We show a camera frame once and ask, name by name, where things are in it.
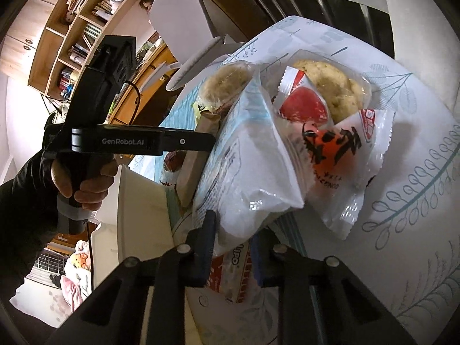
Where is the red white cookie bag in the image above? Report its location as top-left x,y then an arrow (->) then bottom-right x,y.
207,242 -> 253,304

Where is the white light-blue snack bag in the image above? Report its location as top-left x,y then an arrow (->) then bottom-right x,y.
193,72 -> 307,256

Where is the white orange snack packet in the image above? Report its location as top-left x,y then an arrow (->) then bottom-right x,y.
291,109 -> 395,240

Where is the round cracker clear pack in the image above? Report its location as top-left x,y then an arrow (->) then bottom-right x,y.
195,61 -> 256,114

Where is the person's left hand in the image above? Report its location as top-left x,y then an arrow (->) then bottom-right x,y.
51,159 -> 118,211

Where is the wooden desk with drawers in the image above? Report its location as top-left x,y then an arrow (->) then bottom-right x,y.
107,43 -> 183,127

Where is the white plastic storage bin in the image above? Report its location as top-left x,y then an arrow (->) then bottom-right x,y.
91,165 -> 174,286

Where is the red round wrapped candy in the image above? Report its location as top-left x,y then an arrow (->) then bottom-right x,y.
160,150 -> 186,186

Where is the yellow green candy packet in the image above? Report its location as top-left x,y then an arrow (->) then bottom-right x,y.
193,101 -> 205,125

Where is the wooden bookshelf with books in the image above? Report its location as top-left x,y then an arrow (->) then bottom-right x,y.
27,0 -> 139,101

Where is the white teal leaf tablecloth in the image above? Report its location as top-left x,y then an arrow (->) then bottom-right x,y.
127,15 -> 460,345

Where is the small red white sachet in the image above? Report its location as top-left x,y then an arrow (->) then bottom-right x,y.
273,66 -> 333,128

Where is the grey office chair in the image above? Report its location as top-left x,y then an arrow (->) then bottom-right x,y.
149,0 -> 247,91

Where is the white floral sofa cushion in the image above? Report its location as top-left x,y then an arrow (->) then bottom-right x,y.
386,0 -> 459,119

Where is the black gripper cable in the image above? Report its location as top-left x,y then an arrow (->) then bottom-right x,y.
122,79 -> 142,126

